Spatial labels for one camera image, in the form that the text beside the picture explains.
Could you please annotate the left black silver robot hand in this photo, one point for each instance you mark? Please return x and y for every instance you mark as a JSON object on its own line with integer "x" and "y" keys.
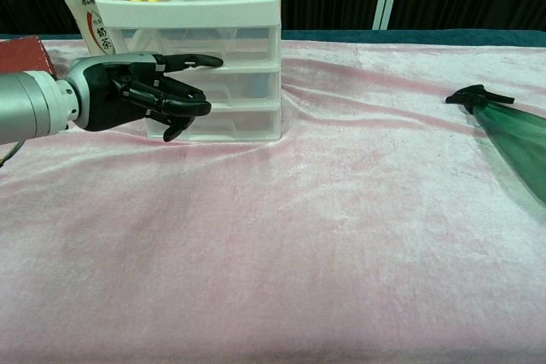
{"x": 100, "y": 91}

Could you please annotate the clear plastic storage bin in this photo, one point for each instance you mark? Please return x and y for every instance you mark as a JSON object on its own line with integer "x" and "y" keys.
{"x": 247, "y": 42}

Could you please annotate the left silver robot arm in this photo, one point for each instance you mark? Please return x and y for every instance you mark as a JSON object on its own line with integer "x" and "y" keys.
{"x": 30, "y": 104}

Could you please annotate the white plastic drawer cabinet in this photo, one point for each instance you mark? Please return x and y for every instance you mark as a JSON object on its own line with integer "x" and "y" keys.
{"x": 187, "y": 10}

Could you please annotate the red box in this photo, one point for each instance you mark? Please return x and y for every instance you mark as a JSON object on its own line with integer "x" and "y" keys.
{"x": 21, "y": 55}

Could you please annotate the milk tea bottle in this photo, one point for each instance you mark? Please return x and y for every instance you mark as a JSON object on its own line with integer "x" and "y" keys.
{"x": 81, "y": 6}

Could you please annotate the pink velvet cloth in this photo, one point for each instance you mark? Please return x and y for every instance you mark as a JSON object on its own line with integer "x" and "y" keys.
{"x": 298, "y": 232}

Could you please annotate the teal table cover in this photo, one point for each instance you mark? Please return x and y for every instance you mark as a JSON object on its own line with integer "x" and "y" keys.
{"x": 405, "y": 36}

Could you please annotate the green spray bottle black trigger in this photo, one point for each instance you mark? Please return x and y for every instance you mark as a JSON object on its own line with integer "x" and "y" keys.
{"x": 512, "y": 134}

